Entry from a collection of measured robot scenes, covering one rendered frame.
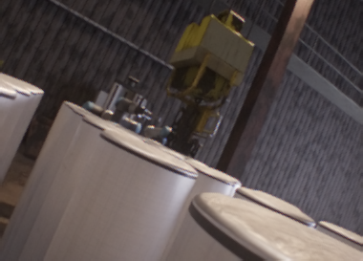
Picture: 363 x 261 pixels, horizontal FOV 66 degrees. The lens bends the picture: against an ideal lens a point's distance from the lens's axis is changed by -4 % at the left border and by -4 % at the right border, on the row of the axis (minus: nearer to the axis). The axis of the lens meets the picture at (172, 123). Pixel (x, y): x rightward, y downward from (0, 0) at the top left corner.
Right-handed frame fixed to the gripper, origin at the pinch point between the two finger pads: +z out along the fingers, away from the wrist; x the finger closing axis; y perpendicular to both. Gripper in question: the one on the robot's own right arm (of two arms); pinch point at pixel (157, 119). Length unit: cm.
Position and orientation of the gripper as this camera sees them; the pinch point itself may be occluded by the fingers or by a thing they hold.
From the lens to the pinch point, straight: 200.4
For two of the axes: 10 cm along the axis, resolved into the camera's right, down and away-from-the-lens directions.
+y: -4.1, 9.1, -0.7
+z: 8.6, 3.6, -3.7
